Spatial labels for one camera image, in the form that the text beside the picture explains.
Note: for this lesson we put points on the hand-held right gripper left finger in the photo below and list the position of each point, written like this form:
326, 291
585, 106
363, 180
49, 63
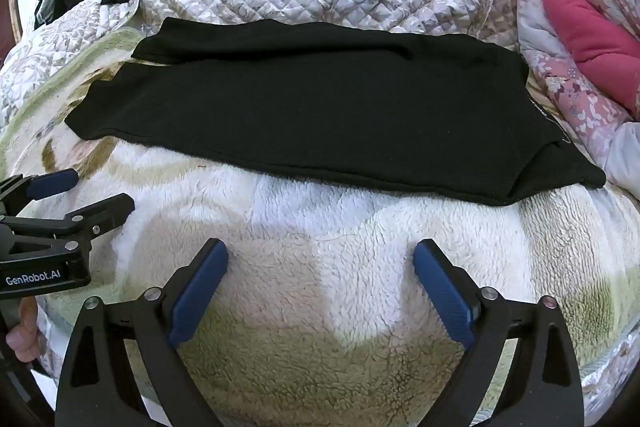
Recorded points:
200, 292

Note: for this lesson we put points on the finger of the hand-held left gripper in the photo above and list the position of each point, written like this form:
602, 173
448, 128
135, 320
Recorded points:
107, 212
50, 185

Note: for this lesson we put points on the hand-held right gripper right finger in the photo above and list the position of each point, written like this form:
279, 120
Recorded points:
445, 292

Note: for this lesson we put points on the black pants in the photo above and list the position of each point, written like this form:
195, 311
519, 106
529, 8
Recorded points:
300, 117

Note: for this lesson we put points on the person's left hand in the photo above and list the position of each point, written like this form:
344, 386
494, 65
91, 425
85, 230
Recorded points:
24, 332

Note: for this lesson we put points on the floral fleece blanket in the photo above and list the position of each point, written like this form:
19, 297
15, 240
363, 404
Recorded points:
320, 267

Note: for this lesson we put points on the pink floral comforter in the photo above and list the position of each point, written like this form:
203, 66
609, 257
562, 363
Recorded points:
575, 102

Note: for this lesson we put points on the plain pink cloth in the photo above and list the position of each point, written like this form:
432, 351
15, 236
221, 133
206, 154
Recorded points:
595, 42

